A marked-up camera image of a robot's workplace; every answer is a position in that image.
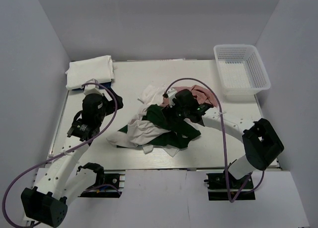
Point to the dark green t-shirt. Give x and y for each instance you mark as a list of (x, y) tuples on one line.
[(178, 134)]

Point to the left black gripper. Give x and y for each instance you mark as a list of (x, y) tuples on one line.
[(111, 104)]

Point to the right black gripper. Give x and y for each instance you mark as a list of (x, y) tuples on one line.
[(171, 109)]

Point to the folded blue t-shirt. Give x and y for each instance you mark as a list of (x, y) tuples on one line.
[(106, 84)]

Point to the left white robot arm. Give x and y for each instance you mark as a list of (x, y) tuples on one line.
[(48, 201)]

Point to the white plastic basket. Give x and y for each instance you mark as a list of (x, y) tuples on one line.
[(241, 70)]

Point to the pink t-shirt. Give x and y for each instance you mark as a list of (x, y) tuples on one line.
[(202, 95)]

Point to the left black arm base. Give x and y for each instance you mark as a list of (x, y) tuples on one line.
[(113, 186)]

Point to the folded white t-shirt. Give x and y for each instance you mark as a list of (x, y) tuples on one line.
[(99, 68)]

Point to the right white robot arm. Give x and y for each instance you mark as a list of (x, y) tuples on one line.
[(261, 143)]

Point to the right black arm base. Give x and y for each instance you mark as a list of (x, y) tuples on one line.
[(217, 190)]

